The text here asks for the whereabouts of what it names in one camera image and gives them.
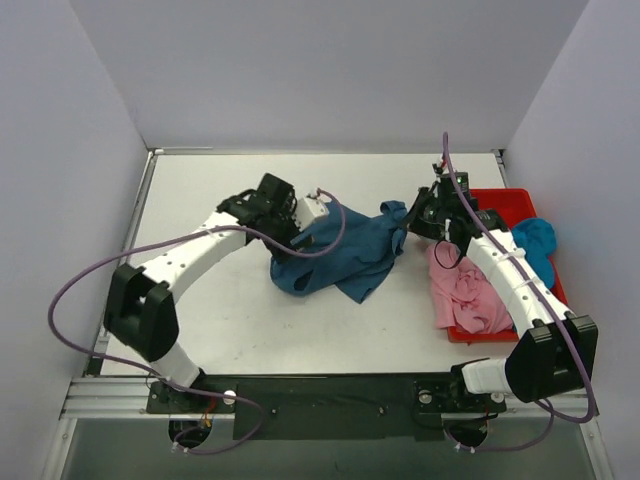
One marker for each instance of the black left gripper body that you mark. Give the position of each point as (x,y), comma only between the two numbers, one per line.
(288,232)

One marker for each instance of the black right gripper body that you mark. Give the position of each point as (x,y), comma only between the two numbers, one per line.
(420,215)

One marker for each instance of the dark blue t shirt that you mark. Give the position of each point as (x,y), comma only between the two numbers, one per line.
(358,265)

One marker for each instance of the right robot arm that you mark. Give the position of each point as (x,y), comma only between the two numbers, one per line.
(556,348)

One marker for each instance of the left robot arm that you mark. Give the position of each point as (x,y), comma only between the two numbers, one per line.
(141,303)

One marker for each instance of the pink t shirt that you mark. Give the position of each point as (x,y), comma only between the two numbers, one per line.
(462,296)

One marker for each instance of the bright blue t shirt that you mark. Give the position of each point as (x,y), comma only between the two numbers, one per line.
(537,238)

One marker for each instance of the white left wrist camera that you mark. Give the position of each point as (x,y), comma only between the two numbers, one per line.
(309,210)

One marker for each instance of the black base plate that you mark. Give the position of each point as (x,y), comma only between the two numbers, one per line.
(332,407)

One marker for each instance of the aluminium front rail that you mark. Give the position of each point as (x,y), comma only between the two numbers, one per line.
(126,398)

